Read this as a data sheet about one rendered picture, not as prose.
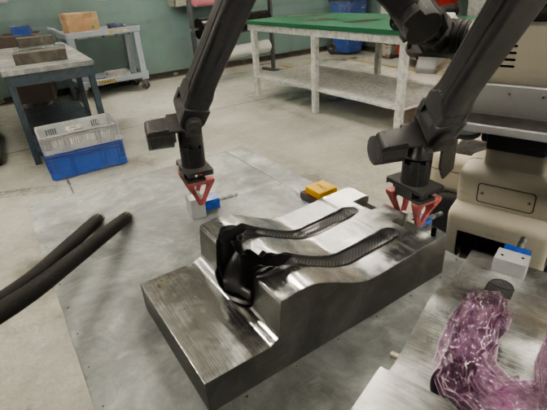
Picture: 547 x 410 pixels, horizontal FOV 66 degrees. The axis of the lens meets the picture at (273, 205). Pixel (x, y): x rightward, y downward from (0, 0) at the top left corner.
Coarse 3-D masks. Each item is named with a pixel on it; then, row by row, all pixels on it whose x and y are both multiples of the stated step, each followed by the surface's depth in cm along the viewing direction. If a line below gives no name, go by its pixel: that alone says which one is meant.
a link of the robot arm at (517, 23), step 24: (504, 0) 50; (528, 0) 48; (480, 24) 54; (504, 24) 52; (528, 24) 53; (480, 48) 56; (504, 48) 56; (456, 72) 62; (480, 72) 60; (432, 96) 70; (456, 96) 65; (432, 120) 71; (456, 120) 70
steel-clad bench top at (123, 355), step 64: (128, 192) 121; (256, 192) 116; (128, 256) 92; (192, 256) 91; (448, 256) 85; (128, 320) 75; (384, 320) 71; (128, 384) 62; (192, 384) 62; (320, 384) 60
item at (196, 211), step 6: (198, 192) 106; (234, 192) 110; (186, 198) 105; (192, 198) 103; (210, 198) 105; (216, 198) 106; (222, 198) 108; (186, 204) 107; (192, 204) 103; (198, 204) 103; (204, 204) 104; (210, 204) 105; (216, 204) 106; (192, 210) 103; (198, 210) 104; (204, 210) 105; (192, 216) 104; (198, 216) 105; (204, 216) 106
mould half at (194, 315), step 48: (336, 192) 94; (288, 240) 75; (336, 240) 78; (432, 240) 75; (144, 288) 73; (192, 288) 72; (288, 288) 59; (336, 288) 63; (384, 288) 71; (192, 336) 62; (240, 336) 62; (288, 336) 61; (336, 336) 68; (240, 384) 59
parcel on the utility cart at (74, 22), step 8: (64, 16) 527; (72, 16) 530; (80, 16) 535; (88, 16) 541; (96, 16) 547; (64, 24) 536; (72, 24) 533; (80, 24) 538; (88, 24) 544; (96, 24) 550; (64, 32) 548; (72, 32) 536
